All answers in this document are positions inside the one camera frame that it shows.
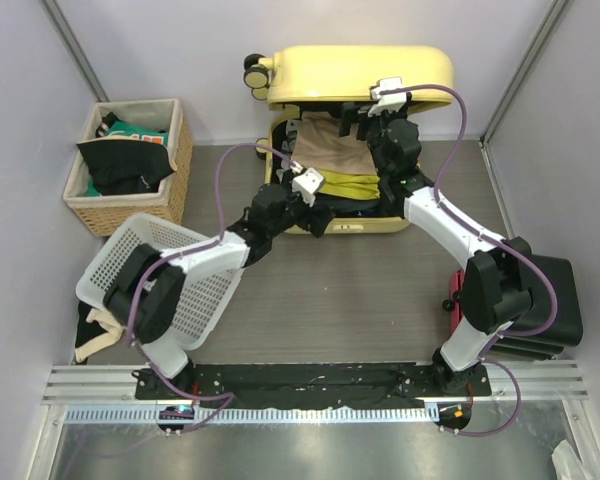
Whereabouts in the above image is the white slotted cable duct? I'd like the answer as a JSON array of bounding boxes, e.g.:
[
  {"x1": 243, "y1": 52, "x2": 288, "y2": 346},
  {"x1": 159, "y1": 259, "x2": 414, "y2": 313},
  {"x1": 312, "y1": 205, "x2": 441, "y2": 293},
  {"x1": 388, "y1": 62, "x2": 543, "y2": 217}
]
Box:
[{"x1": 64, "y1": 404, "x2": 439, "y2": 425}]

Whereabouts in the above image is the white perforated plastic basket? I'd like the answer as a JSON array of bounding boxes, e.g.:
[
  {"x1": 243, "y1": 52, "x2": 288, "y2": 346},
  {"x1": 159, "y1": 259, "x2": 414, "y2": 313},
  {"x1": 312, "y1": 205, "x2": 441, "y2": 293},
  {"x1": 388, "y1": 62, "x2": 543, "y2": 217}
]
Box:
[{"x1": 76, "y1": 213, "x2": 242, "y2": 351}]

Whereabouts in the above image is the crumpled white plastic sheet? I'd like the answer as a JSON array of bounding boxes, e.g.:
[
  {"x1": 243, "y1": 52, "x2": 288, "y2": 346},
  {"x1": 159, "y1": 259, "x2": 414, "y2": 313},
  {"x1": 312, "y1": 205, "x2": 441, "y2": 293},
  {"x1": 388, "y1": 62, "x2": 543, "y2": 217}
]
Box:
[{"x1": 551, "y1": 440, "x2": 592, "y2": 480}]

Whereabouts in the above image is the black garment in basket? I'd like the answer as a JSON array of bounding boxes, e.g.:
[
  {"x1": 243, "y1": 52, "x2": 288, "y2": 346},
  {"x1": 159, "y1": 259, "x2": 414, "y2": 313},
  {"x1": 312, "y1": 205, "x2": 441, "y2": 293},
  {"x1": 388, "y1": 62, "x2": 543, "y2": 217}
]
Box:
[{"x1": 77, "y1": 136, "x2": 176, "y2": 196}]

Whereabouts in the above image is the aluminium rail frame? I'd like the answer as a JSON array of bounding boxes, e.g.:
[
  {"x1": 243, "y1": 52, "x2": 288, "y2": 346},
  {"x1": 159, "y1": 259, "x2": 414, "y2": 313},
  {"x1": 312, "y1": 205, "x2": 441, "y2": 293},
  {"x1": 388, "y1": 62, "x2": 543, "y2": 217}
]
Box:
[{"x1": 43, "y1": 360, "x2": 589, "y2": 404}]

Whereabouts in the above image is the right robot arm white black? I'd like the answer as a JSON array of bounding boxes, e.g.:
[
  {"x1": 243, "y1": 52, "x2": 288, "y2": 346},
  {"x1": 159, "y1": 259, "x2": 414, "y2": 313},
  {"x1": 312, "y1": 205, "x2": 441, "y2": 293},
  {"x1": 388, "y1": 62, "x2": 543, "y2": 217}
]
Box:
[{"x1": 336, "y1": 102, "x2": 533, "y2": 395}]

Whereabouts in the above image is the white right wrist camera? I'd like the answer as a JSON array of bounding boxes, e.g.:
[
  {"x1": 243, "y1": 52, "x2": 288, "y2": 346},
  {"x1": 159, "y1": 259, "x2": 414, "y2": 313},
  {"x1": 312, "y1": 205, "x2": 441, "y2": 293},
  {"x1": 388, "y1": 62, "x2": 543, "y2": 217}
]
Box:
[{"x1": 367, "y1": 76, "x2": 411, "y2": 117}]

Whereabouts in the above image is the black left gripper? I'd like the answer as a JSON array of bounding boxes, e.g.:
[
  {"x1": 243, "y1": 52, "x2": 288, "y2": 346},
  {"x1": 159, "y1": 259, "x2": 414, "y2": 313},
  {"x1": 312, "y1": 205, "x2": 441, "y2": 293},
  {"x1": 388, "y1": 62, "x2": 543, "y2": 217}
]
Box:
[{"x1": 268, "y1": 171, "x2": 333, "y2": 238}]

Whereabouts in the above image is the green printed garment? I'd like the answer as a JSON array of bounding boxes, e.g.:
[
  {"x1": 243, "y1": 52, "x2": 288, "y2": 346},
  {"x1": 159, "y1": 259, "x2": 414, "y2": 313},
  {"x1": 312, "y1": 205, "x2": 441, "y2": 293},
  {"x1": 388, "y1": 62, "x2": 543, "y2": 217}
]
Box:
[{"x1": 105, "y1": 121, "x2": 169, "y2": 146}]

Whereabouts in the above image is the yellow hard-shell suitcase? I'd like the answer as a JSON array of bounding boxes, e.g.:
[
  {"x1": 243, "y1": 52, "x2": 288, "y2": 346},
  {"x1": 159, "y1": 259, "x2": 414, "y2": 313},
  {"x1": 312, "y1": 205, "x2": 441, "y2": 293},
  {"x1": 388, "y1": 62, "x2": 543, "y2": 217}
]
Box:
[{"x1": 243, "y1": 45, "x2": 453, "y2": 234}]

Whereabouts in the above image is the black storage box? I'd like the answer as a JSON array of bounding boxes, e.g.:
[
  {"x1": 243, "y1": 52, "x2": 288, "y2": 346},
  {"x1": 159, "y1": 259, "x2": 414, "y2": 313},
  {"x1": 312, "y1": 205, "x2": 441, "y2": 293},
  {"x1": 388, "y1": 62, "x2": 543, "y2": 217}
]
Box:
[{"x1": 494, "y1": 252, "x2": 584, "y2": 361}]

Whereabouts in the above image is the yellow-green folded garment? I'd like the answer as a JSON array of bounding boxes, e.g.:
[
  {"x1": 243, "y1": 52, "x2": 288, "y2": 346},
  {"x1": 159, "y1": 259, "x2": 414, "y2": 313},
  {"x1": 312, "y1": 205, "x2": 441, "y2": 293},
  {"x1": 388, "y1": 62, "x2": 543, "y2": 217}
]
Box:
[{"x1": 319, "y1": 170, "x2": 380, "y2": 201}]

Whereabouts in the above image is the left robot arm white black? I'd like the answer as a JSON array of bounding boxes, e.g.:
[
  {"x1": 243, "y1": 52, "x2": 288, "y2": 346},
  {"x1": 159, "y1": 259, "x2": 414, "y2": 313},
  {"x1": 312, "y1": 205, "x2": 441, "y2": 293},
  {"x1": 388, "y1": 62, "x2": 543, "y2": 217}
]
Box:
[{"x1": 103, "y1": 175, "x2": 334, "y2": 399}]

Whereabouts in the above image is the woven wicker laundry basket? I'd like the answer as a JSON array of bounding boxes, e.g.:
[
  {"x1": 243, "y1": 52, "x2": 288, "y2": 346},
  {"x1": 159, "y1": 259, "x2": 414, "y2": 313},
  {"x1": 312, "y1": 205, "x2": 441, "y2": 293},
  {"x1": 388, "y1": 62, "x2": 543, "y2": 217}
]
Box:
[{"x1": 63, "y1": 98, "x2": 193, "y2": 237}]

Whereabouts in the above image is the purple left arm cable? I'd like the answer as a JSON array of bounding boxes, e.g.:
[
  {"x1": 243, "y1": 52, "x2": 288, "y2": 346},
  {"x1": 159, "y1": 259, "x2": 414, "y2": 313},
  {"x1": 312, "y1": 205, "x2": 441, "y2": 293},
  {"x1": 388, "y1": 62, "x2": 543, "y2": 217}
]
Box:
[{"x1": 127, "y1": 142, "x2": 301, "y2": 436}]

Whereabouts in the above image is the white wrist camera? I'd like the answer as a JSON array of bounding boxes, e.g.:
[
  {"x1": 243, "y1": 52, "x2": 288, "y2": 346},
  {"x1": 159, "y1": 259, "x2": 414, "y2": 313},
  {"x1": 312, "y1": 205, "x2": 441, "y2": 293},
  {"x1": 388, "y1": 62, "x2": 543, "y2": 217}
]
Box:
[
  {"x1": 367, "y1": 76, "x2": 411, "y2": 117},
  {"x1": 291, "y1": 167, "x2": 325, "y2": 207}
]

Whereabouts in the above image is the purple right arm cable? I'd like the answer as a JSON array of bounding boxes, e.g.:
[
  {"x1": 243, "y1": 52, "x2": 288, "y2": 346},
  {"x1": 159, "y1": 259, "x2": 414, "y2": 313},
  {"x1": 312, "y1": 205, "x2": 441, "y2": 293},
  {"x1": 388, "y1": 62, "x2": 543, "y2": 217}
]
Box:
[{"x1": 379, "y1": 83, "x2": 559, "y2": 437}]

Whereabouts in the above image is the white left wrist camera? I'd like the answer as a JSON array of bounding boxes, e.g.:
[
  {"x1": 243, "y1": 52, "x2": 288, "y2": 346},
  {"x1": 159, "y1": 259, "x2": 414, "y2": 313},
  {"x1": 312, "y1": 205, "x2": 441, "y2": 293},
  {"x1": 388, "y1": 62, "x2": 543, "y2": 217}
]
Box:
[{"x1": 291, "y1": 167, "x2": 325, "y2": 207}]

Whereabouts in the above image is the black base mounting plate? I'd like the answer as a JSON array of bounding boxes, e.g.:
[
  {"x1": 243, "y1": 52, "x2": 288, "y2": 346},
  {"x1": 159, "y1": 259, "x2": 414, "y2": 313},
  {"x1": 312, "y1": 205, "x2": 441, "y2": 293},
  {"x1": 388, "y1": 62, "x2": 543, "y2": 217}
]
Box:
[{"x1": 134, "y1": 362, "x2": 492, "y2": 409}]

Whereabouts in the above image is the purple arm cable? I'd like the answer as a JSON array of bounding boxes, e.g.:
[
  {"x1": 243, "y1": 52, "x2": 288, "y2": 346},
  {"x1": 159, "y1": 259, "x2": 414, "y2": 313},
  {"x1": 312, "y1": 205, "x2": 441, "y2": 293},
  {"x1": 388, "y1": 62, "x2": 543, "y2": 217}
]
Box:
[
  {"x1": 127, "y1": 142, "x2": 301, "y2": 436},
  {"x1": 379, "y1": 83, "x2": 559, "y2": 437}
]

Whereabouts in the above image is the dark folded garment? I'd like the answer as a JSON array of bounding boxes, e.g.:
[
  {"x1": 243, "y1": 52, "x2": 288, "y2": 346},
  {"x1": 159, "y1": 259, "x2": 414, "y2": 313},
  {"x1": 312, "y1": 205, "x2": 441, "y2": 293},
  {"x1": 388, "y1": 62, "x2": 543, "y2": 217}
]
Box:
[{"x1": 322, "y1": 197, "x2": 403, "y2": 219}]

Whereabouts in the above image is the beige folded garment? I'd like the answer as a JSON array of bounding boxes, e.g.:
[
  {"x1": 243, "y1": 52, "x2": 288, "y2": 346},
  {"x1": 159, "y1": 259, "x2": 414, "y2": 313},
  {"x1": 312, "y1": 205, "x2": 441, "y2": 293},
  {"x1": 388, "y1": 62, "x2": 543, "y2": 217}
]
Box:
[{"x1": 291, "y1": 112, "x2": 376, "y2": 175}]

